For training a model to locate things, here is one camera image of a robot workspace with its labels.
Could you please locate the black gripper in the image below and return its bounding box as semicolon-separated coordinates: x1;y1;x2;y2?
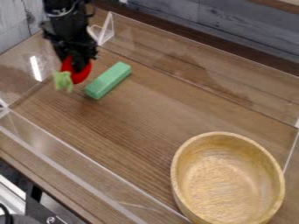
40;21;98;73

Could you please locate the red plush radish toy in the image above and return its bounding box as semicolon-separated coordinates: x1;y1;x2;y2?
52;56;92;93

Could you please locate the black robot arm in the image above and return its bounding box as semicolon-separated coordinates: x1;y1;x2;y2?
40;0;97;72

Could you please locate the green rectangular block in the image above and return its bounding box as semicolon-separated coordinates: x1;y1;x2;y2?
84;61;130;100

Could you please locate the black metal clamp base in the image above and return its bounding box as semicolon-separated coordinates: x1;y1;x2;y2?
24;200;78;224

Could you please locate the wooden bowl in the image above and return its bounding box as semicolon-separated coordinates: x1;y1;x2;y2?
171;131;285;224

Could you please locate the clear acrylic enclosure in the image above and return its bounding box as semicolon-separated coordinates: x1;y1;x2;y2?
0;12;299;224

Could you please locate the black cable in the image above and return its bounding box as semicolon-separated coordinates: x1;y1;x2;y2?
0;202;14;224

